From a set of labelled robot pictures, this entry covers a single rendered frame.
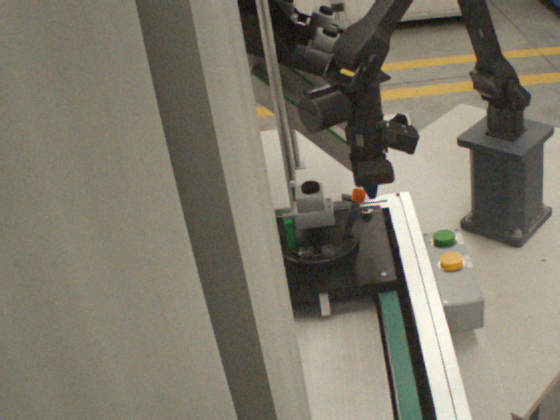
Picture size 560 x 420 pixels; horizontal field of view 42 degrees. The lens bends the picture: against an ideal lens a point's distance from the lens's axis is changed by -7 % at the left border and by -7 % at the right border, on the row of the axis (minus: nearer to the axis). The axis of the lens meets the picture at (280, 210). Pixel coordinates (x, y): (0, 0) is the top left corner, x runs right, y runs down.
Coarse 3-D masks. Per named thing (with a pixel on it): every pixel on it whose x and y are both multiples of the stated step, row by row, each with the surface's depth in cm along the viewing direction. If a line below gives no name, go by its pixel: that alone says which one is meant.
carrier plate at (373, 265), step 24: (336, 216) 140; (360, 216) 139; (360, 240) 132; (384, 240) 131; (360, 264) 126; (384, 264) 125; (288, 288) 124; (312, 288) 123; (336, 288) 122; (360, 288) 122; (384, 288) 122
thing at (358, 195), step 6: (354, 192) 126; (360, 192) 126; (342, 198) 127; (348, 198) 127; (354, 198) 126; (360, 198) 126; (354, 204) 127; (354, 210) 128; (348, 216) 129; (354, 216) 128; (348, 222) 129; (354, 222) 129; (348, 228) 130
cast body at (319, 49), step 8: (320, 32) 139; (328, 32) 138; (336, 32) 139; (312, 40) 142; (320, 40) 139; (328, 40) 138; (296, 48) 142; (304, 48) 142; (312, 48) 140; (320, 48) 140; (328, 48) 139; (304, 56) 142; (312, 56) 141; (320, 56) 140; (328, 56) 140
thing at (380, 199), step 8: (344, 200) 147; (368, 200) 145; (376, 200) 145; (384, 200) 145; (288, 208) 147; (336, 208) 145; (344, 208) 144; (384, 208) 143; (280, 216) 145; (384, 216) 144; (392, 248) 147
